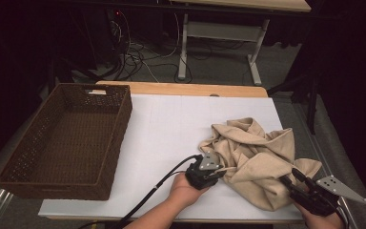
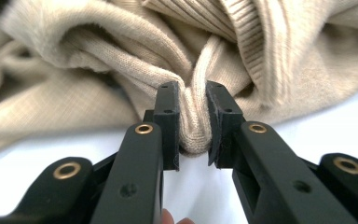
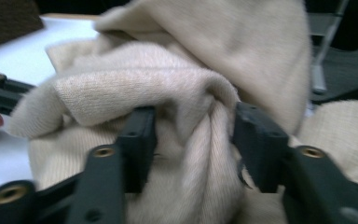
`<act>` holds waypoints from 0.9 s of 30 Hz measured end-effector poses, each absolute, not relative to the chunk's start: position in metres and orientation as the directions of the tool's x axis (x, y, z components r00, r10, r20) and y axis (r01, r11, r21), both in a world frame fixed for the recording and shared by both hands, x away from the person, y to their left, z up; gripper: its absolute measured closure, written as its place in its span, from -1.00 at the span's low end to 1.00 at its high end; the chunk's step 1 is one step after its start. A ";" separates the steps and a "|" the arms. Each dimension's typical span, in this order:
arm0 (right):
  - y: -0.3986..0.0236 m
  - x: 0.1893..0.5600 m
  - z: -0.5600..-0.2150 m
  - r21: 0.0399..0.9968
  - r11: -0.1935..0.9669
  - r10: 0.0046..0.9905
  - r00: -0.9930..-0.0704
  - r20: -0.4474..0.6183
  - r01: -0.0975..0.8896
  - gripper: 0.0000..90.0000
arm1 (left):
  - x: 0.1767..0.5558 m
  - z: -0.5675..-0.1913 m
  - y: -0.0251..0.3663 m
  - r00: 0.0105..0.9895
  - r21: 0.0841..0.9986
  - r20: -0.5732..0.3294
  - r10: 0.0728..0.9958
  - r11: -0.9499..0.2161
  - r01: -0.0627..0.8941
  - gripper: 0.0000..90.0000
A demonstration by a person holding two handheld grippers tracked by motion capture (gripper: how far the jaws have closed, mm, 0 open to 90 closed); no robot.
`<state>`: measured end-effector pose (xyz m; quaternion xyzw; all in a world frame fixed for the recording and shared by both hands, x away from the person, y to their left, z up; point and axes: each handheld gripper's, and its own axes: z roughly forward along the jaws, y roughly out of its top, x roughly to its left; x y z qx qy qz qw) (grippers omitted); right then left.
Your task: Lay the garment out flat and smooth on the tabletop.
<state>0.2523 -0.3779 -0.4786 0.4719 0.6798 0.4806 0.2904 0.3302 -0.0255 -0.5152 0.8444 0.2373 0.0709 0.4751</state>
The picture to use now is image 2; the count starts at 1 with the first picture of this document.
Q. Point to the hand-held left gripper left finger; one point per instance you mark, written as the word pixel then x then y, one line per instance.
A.
pixel 136 174

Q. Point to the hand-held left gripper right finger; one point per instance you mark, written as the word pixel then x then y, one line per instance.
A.
pixel 267 168

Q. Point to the beige knit sweater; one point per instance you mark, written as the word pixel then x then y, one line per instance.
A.
pixel 105 62

